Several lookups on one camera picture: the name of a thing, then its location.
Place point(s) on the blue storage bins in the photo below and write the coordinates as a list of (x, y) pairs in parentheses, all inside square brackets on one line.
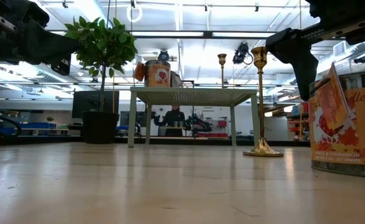
[(37, 125)]

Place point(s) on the brass candlestick holder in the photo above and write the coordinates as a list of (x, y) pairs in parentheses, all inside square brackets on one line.
[(222, 57), (260, 57)]

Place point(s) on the green perforated metal shelf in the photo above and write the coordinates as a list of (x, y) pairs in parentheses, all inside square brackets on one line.
[(195, 96)]

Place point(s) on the black ceiling camera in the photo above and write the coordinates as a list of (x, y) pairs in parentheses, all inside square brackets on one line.
[(241, 53)]

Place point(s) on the person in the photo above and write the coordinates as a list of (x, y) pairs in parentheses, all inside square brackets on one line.
[(173, 119)]

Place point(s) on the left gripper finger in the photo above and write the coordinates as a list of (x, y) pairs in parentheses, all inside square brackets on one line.
[(51, 46), (61, 66)]

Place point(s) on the red storage bin rack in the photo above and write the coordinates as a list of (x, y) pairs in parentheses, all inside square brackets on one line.
[(304, 107)]

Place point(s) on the black ceiling spotlight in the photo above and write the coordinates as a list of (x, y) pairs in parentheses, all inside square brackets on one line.
[(163, 55)]

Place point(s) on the black plant pot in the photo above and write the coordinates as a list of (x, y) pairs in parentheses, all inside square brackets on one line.
[(100, 127)]

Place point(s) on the green leafy plant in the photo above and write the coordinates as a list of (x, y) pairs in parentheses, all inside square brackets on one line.
[(101, 43)]

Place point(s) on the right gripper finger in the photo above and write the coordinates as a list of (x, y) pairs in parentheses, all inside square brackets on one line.
[(294, 49)]

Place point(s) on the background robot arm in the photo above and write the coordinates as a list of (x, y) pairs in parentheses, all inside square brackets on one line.
[(201, 124)]

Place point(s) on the black panel board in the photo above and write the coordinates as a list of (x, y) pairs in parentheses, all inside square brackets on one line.
[(83, 102)]

